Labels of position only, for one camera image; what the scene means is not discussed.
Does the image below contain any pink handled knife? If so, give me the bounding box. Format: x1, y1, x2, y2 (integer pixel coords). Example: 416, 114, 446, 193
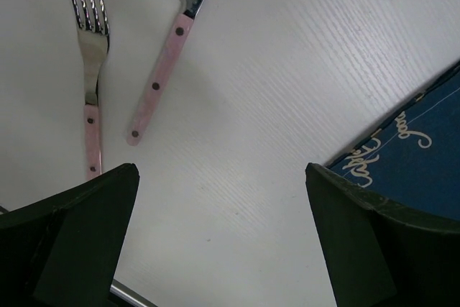
126, 0, 203, 146

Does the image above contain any pink handled fork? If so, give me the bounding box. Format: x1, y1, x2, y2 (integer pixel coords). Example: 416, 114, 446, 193
71, 0, 110, 180

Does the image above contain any dark blue cloth placemat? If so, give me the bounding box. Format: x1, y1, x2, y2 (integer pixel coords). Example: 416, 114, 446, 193
327, 63, 459, 220

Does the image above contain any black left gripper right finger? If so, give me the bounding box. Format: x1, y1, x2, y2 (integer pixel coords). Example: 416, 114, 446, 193
305, 163, 459, 306

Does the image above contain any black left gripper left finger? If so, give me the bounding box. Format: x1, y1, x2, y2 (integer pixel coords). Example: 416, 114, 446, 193
1, 163, 139, 306

